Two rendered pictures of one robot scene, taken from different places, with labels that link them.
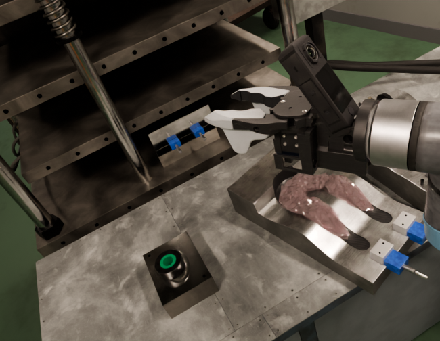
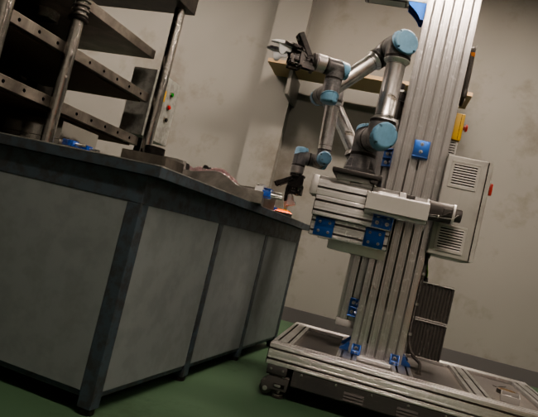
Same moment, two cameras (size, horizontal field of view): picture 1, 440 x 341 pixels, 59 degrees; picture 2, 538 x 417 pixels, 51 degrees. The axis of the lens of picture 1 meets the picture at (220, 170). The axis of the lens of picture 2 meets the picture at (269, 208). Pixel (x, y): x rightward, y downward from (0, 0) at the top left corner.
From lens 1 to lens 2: 2.32 m
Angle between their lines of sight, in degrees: 68
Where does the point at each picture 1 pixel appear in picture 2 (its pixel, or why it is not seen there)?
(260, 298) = not seen: hidden behind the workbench
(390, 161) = (324, 63)
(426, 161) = (331, 64)
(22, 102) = (30, 24)
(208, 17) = (123, 82)
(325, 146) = (304, 60)
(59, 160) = (12, 83)
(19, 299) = not seen: outside the picture
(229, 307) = not seen: hidden behind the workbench
